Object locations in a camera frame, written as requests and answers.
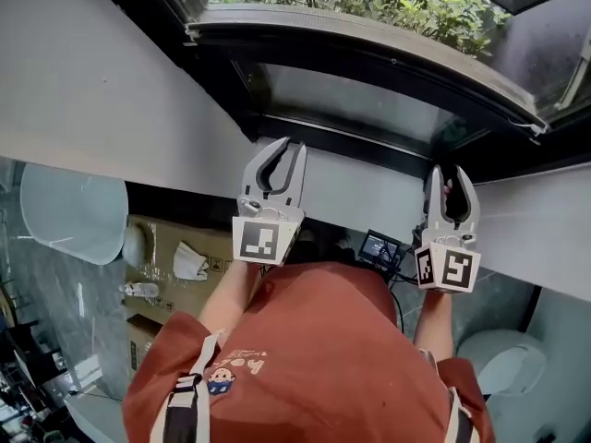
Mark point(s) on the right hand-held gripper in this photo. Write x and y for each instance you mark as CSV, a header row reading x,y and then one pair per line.
x,y
450,266

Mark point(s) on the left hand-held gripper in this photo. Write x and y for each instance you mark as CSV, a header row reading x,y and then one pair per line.
x,y
261,240

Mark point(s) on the person's right forearm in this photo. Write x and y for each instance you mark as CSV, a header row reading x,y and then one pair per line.
x,y
431,326

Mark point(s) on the person's left forearm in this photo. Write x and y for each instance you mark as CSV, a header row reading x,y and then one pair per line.
x,y
226,293

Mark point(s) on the small black display device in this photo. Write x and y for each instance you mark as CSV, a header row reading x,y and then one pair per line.
x,y
378,247

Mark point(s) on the white crumpled cloth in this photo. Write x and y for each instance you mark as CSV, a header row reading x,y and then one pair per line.
x,y
189,263

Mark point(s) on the large cardboard box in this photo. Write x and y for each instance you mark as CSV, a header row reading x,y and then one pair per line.
x,y
157,243

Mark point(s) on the small white rounded object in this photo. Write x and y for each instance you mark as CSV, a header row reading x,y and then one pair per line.
x,y
134,245

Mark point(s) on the white rounded chair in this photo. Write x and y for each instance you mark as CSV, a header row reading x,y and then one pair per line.
x,y
503,358

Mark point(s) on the clear plastic water bottle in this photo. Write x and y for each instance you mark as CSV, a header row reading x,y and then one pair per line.
x,y
138,290

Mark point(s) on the white plastic chair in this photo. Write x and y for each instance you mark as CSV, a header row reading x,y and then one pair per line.
x,y
74,210

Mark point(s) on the small cardboard box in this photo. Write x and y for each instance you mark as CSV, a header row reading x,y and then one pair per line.
x,y
141,339

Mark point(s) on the black window frame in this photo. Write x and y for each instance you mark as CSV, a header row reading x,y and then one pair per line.
x,y
217,86

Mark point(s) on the black metal chair frame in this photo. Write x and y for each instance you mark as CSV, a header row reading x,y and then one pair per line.
x,y
32,353

